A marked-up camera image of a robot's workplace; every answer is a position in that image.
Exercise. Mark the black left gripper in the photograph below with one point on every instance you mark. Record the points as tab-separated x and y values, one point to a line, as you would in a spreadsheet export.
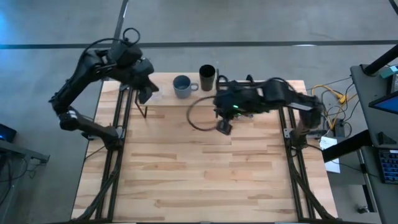
136	74

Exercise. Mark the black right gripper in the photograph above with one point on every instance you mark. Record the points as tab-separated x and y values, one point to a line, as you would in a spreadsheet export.
233	102

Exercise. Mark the blue-grey ceramic mug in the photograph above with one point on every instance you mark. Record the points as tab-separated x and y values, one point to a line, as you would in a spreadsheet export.
182	87

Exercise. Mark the dark tall cup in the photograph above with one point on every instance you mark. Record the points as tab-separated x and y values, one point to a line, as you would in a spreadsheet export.
207	81

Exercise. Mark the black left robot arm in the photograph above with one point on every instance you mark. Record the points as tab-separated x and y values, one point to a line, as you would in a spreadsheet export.
77	81

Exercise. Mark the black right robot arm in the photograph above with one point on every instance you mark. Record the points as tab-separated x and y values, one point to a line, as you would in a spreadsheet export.
280	93

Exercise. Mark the white paper sheet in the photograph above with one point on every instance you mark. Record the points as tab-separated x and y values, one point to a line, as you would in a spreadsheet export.
331	155

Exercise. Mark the black power strip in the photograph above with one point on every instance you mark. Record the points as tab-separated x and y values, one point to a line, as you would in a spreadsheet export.
340	129

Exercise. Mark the black support bar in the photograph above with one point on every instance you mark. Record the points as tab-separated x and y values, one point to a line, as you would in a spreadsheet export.
345	146

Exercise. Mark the dark tablet device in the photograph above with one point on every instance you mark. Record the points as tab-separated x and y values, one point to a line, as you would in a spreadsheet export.
6	133

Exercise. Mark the blue-screen tablet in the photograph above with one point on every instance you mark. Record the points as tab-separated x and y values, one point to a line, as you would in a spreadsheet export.
387	104

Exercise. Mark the black keypad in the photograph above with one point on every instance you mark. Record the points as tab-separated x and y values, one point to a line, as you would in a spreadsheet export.
389	166

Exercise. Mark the black slanted pole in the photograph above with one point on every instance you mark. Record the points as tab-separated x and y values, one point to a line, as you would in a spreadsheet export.
382	60

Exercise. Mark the teal small box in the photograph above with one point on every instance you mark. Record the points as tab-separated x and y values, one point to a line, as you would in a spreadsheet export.
390	71

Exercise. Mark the grey side desk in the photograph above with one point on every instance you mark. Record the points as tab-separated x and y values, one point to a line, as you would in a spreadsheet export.
385	199

